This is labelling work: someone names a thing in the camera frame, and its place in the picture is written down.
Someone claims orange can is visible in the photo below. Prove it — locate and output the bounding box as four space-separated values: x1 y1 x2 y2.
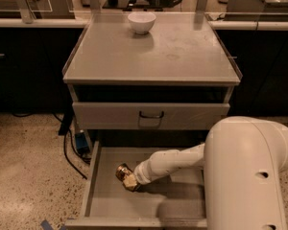
115 163 132 181

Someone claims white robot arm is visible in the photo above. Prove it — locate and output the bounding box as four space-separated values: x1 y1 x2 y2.
116 116 288 230

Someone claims blue tape piece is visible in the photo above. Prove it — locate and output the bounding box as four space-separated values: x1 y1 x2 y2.
40 219 55 230

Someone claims white ceramic bowl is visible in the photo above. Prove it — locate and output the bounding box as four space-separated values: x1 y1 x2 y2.
128 11 156 35

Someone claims grey drawer cabinet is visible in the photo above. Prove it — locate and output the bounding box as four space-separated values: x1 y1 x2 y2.
61 11 243 230

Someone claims grey top drawer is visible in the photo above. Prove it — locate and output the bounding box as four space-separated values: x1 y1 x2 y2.
73 103 229 130

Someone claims black floor cable left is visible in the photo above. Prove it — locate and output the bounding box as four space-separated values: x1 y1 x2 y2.
11 111 92 180

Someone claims blue power box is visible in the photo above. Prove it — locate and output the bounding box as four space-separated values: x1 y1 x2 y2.
74 132 89 154

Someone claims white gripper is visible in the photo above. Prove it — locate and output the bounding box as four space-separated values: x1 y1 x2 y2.
123 161 152 192

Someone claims white horizontal rail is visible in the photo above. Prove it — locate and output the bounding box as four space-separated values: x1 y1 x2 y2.
0 18 288 31

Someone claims black drawer handle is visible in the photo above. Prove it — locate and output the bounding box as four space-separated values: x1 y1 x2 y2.
139 111 164 119

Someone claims grey open middle drawer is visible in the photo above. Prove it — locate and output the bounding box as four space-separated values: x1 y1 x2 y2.
66 143 207 230

